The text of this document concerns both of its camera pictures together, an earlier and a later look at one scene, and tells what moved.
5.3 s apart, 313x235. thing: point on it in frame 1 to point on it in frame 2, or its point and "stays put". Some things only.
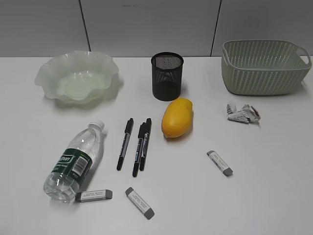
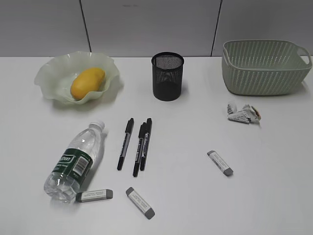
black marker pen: (127, 136) stays put
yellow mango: (177, 117) to (92, 79)
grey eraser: (140, 203) stays put
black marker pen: (146, 136) stays put
